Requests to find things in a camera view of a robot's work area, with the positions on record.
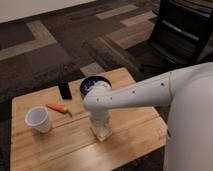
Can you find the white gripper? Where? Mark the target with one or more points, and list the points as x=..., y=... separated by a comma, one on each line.
x=99, y=120

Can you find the white sponge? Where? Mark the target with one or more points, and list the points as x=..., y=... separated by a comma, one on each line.
x=102, y=133

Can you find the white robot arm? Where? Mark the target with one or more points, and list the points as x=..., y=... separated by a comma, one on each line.
x=156, y=91

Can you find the dark blue bowl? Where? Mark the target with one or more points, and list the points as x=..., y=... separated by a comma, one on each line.
x=87, y=84

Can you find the orange carrot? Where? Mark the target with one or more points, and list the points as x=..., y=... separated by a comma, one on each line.
x=61, y=108

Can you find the black rectangular block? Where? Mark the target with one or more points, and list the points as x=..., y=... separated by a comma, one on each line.
x=65, y=91

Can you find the white plastic cup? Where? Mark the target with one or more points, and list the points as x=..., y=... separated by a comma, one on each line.
x=38, y=119

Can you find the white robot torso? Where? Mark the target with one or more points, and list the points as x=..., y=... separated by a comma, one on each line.
x=190, y=128

